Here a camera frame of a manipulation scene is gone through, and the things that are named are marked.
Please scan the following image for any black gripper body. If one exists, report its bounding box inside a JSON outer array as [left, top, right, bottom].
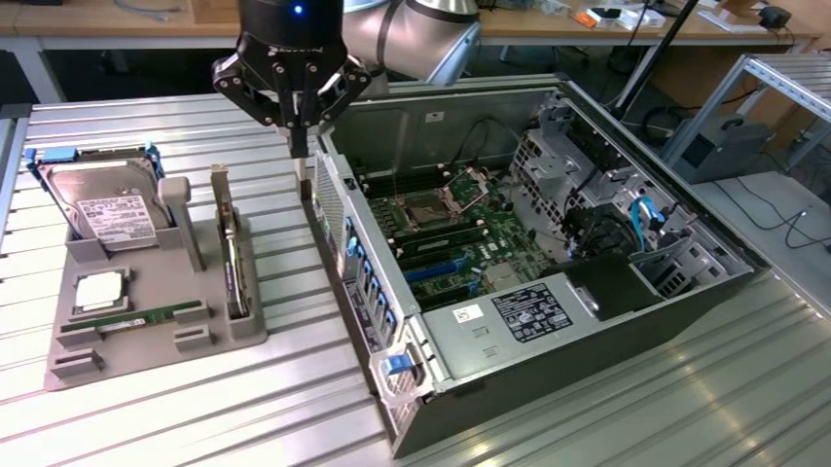
[[233, 0, 349, 94]]

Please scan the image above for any beige card retention latch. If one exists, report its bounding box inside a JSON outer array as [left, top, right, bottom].
[[278, 121, 325, 189]]

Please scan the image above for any graphics card with metal bracket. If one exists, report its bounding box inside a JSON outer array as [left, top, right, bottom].
[[209, 163, 253, 318]]

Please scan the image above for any long wooden desk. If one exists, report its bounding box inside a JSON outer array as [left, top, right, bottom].
[[0, 0, 822, 103]]

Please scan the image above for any CPU socket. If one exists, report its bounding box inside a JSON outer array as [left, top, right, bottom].
[[398, 192, 456, 225]]

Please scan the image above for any open socket cover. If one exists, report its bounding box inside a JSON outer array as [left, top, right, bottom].
[[440, 164, 492, 210]]

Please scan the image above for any silver hard disk drive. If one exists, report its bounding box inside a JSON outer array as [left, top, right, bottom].
[[34, 158, 170, 253]]

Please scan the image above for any blue disk caddy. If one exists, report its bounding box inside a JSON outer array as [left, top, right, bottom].
[[23, 140, 179, 230]]

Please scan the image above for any silver perforated disk bay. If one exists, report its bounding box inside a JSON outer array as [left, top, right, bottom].
[[509, 128, 590, 220]]

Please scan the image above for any green motherboard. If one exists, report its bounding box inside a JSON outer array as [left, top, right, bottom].
[[362, 164, 572, 312]]

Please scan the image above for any gray parts rack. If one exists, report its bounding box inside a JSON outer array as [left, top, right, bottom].
[[42, 174, 270, 393]]

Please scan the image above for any black expansion slot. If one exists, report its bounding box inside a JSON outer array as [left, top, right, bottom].
[[414, 284, 478, 308]]

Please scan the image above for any silver CPU chip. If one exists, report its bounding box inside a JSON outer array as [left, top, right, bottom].
[[73, 272, 125, 308]]

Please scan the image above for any white box on desk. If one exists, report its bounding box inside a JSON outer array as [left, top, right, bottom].
[[586, 5, 666, 30]]

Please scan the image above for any black tripod pole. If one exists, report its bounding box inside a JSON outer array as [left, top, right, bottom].
[[612, 0, 702, 111]]

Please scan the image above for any green RAM stick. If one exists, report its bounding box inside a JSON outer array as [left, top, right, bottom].
[[67, 300, 202, 333]]

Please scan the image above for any blue case release latch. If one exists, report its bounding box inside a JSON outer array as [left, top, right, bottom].
[[380, 354, 414, 377]]

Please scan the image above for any silver power supply unit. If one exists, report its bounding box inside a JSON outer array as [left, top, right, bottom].
[[420, 271, 602, 383]]

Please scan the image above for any black fan shroud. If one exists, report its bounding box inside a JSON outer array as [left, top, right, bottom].
[[541, 255, 666, 322]]

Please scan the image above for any silver slotted drive cage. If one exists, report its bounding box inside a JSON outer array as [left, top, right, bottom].
[[632, 233, 728, 301]]

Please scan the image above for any black power adapter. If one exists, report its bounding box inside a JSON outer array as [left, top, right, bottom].
[[757, 5, 792, 29]]

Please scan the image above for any open black PC case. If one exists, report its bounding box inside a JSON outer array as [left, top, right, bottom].
[[296, 72, 773, 461]]

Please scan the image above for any light blue network cable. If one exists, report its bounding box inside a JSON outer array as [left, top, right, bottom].
[[114, 0, 186, 21]]

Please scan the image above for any blue disk wire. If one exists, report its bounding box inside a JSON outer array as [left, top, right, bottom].
[[626, 192, 662, 254]]

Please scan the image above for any gray box with handle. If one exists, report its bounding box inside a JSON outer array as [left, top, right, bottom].
[[670, 116, 773, 185]]

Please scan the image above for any aluminium profile frame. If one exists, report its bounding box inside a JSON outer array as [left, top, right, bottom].
[[660, 52, 831, 171]]

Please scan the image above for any black cable on side table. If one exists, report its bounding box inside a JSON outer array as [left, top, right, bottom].
[[709, 179, 831, 252]]

